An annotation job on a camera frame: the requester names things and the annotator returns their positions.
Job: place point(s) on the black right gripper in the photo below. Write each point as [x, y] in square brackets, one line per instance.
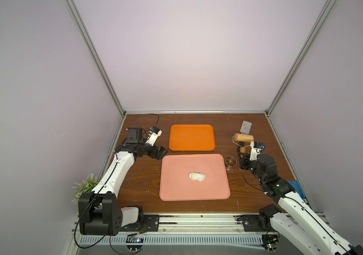
[244, 158]

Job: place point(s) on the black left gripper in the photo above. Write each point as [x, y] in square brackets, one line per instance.
[158, 155]

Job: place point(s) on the wooden rolling pin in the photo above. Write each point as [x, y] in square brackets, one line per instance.
[245, 142]

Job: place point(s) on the pink silicone mat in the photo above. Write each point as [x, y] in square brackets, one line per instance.
[175, 184]

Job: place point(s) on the white dough lump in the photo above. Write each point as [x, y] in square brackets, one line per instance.
[196, 176]

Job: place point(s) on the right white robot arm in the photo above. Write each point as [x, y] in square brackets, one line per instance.
[289, 215]

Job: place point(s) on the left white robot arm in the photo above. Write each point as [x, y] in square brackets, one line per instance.
[99, 210]

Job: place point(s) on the orange plastic tray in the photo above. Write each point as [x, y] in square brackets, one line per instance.
[192, 138]

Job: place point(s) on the blue dustpan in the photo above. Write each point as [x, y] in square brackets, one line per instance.
[298, 189]

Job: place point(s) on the small green potted plant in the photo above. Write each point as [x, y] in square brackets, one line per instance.
[85, 186]

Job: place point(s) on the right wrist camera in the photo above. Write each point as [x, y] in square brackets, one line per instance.
[256, 149]

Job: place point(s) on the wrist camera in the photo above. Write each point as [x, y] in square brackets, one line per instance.
[256, 149]
[154, 134]

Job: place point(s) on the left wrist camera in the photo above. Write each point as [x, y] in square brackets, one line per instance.
[154, 134]

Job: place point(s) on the black handled metal spatula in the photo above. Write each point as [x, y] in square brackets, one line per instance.
[245, 128]

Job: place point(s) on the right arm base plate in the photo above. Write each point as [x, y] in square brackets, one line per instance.
[254, 223]

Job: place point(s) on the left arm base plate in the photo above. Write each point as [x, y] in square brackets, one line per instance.
[150, 223]

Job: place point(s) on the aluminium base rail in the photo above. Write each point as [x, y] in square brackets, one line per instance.
[186, 229]

